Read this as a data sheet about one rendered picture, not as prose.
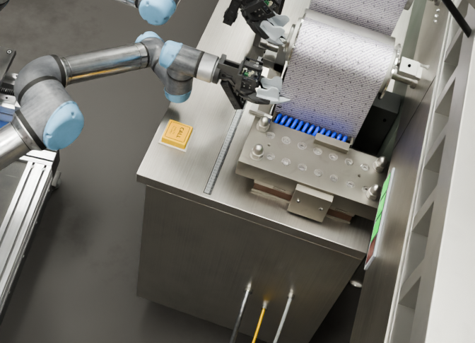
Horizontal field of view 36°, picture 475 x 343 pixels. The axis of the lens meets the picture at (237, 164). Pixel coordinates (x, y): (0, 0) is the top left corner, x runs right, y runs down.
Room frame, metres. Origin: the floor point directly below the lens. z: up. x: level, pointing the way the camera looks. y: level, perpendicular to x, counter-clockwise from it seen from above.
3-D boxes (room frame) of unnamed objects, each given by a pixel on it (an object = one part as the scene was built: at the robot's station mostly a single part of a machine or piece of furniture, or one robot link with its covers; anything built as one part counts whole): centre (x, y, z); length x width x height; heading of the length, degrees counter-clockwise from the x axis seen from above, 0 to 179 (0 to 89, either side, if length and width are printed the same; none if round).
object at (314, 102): (1.28, -0.18, 1.11); 0.23 x 0.01 x 0.18; 85
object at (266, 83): (1.31, -0.05, 1.11); 0.09 x 0.03 x 0.06; 86
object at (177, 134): (1.21, 0.19, 0.91); 0.07 x 0.07 x 0.02; 85
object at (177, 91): (1.32, 0.23, 1.01); 0.11 x 0.08 x 0.11; 48
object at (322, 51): (1.47, -0.19, 1.16); 0.39 x 0.23 x 0.51; 175
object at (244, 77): (1.30, 0.06, 1.12); 0.12 x 0.08 x 0.09; 85
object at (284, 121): (1.26, -0.17, 1.03); 0.21 x 0.04 x 0.03; 85
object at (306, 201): (1.06, -0.21, 0.97); 0.10 x 0.03 x 0.11; 85
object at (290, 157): (1.16, -0.20, 1.00); 0.40 x 0.16 x 0.06; 85
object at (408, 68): (1.33, -0.36, 1.28); 0.06 x 0.05 x 0.02; 85
